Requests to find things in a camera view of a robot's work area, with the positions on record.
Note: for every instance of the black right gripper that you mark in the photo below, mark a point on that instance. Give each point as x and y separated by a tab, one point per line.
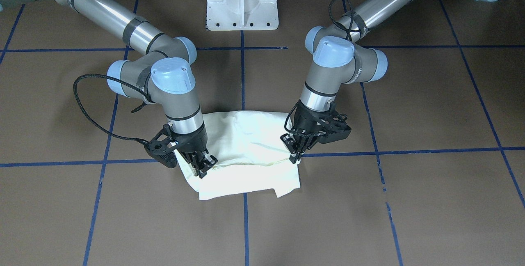
192	143

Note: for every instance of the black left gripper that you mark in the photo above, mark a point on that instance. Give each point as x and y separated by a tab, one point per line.
302	121

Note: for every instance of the cream long-sleeve cat shirt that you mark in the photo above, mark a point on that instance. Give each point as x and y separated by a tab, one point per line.
250	154

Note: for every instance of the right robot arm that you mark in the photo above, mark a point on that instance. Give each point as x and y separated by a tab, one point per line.
162	76

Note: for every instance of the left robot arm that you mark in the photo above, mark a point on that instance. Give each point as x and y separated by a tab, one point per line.
337	60

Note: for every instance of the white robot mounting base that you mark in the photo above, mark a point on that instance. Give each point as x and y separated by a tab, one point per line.
248	15

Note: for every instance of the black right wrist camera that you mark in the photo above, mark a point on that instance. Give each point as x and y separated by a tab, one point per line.
160	147

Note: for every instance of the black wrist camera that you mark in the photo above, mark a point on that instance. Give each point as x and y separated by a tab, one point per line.
334	126
160	147

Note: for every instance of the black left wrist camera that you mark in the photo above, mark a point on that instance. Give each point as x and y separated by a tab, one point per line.
334	126

